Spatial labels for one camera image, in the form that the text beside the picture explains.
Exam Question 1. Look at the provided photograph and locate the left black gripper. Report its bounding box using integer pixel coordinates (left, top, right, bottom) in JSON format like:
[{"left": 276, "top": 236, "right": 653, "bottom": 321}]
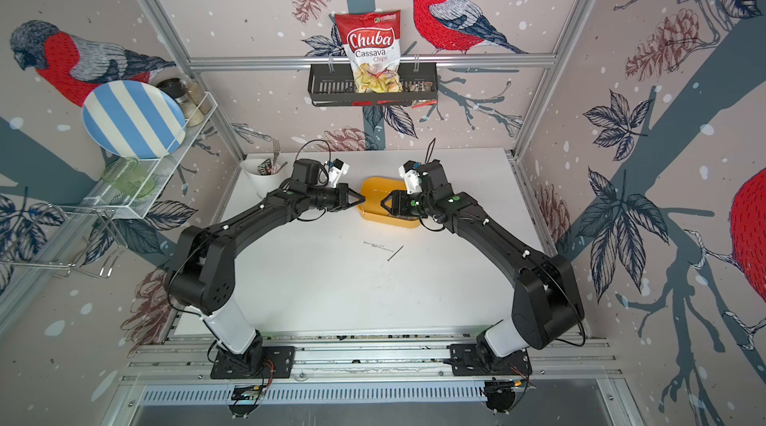
[{"left": 307, "top": 183, "right": 366, "bottom": 211}]

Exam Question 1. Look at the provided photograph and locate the yellow plastic storage box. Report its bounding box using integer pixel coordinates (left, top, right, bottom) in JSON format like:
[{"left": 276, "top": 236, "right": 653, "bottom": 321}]
[{"left": 357, "top": 177, "right": 420, "bottom": 229}]

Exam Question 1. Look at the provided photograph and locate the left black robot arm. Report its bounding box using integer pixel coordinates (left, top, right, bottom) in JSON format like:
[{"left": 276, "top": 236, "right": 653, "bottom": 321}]
[{"left": 166, "top": 159, "right": 365, "bottom": 357}]

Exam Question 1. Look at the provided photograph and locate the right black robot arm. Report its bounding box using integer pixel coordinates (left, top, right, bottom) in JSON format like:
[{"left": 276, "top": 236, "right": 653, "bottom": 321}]
[{"left": 381, "top": 160, "right": 586, "bottom": 363}]

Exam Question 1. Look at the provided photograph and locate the white utensil holder cup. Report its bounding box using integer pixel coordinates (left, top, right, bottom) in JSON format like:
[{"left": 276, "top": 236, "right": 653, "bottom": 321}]
[{"left": 239, "top": 157, "right": 289, "bottom": 199}]

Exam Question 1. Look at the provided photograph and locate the red Chuba chips bag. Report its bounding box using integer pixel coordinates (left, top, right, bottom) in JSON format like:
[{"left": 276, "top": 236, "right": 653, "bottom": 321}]
[{"left": 335, "top": 10, "right": 403, "bottom": 94}]

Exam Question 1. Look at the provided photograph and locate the black lid spice jar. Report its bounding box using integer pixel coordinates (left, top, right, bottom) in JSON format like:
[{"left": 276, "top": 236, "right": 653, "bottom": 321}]
[{"left": 157, "top": 78, "right": 205, "bottom": 128}]

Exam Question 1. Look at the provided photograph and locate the green glass bowl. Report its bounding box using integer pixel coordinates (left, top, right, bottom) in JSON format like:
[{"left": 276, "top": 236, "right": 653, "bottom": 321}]
[{"left": 101, "top": 158, "right": 157, "bottom": 199}]

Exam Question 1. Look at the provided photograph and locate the blue white striped plate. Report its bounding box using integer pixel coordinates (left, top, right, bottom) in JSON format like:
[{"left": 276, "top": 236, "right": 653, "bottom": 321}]
[{"left": 83, "top": 81, "right": 187, "bottom": 160}]

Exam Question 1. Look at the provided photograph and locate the black wire wall basket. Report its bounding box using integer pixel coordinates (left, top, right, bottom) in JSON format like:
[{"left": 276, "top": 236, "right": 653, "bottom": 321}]
[{"left": 307, "top": 63, "right": 439, "bottom": 107}]

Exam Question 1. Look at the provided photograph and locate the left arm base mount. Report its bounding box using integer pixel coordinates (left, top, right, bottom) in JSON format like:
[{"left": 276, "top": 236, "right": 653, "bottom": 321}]
[{"left": 209, "top": 333, "right": 296, "bottom": 419}]

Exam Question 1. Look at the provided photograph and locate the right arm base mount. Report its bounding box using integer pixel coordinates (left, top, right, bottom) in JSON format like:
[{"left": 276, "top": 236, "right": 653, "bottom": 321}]
[{"left": 443, "top": 333, "right": 533, "bottom": 414}]

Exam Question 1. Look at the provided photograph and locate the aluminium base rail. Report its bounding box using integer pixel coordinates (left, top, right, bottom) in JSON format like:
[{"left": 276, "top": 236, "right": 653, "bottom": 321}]
[{"left": 117, "top": 335, "right": 622, "bottom": 408}]

